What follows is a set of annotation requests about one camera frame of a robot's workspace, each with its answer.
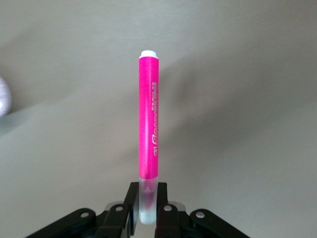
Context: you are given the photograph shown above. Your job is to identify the translucent pink cup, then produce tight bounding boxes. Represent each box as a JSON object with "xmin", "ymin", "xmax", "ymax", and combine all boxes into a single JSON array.
[{"xmin": 0, "ymin": 75, "xmax": 13, "ymax": 117}]

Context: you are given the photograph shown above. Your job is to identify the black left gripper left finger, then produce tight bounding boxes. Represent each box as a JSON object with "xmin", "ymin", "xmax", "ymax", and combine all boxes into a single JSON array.
[{"xmin": 26, "ymin": 181, "xmax": 139, "ymax": 238}]

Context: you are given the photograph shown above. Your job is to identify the pink marker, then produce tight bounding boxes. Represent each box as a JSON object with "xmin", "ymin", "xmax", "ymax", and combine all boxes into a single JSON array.
[{"xmin": 137, "ymin": 49, "xmax": 160, "ymax": 225}]

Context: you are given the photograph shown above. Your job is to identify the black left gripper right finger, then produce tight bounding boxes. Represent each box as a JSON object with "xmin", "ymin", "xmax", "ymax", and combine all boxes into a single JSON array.
[{"xmin": 155, "ymin": 182, "xmax": 249, "ymax": 238}]

